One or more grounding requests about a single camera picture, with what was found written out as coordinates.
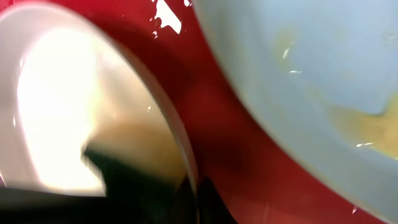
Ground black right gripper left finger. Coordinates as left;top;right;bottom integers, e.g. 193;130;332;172
1;147;197;223

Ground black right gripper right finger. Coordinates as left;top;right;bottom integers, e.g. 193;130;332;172
197;178;238;224

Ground white plate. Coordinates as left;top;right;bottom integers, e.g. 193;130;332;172
1;2;198;195

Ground red plastic tray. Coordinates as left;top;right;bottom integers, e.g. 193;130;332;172
0;0;386;224

